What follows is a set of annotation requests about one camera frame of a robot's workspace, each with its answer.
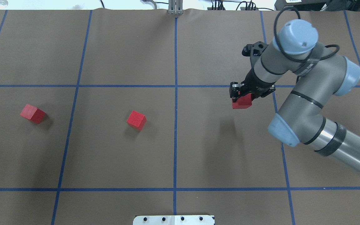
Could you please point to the aluminium frame post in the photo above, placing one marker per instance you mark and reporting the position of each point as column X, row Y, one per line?
column 175, row 7

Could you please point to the black box with label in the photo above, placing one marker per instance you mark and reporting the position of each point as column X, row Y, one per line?
column 302, row 5

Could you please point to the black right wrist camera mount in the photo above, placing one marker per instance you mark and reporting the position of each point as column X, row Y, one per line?
column 254, row 49

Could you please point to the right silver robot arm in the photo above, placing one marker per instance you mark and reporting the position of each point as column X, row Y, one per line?
column 321, row 74

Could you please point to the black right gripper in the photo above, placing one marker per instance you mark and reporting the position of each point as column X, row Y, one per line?
column 252, row 83

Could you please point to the brown paper table cover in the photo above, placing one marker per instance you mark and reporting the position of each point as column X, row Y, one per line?
column 83, row 164

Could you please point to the red block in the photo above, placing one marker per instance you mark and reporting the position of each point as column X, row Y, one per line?
column 136, row 120
column 243, row 102
column 32, row 113

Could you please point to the white central pedestal column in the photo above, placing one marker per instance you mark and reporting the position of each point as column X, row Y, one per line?
column 174, row 220

